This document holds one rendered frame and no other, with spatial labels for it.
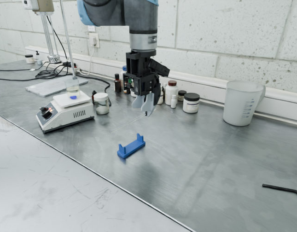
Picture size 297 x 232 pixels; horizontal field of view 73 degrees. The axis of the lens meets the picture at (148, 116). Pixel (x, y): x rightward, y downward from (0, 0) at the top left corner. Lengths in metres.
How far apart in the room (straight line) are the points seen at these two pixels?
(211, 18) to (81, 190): 0.83
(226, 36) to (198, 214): 0.73
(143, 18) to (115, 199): 0.44
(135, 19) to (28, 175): 0.50
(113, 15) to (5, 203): 0.51
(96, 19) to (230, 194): 0.54
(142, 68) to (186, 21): 0.53
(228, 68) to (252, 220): 0.65
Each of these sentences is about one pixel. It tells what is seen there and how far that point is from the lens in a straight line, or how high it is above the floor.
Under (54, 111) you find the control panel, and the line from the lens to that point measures 0.83.
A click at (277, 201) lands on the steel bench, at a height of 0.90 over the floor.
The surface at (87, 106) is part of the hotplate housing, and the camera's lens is 0.83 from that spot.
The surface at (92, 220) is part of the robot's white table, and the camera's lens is 0.50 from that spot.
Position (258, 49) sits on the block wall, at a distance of 0.96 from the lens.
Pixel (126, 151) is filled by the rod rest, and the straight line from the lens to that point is 0.64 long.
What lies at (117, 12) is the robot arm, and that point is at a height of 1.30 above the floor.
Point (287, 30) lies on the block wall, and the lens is 0.95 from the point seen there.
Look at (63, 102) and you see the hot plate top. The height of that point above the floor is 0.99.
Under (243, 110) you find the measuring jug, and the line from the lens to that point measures 0.82.
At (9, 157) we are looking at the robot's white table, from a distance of 0.76.
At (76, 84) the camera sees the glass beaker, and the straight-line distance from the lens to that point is 0.83.
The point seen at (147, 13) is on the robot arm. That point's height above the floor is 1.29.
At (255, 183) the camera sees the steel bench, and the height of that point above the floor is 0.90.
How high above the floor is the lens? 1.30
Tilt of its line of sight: 28 degrees down
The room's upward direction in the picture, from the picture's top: straight up
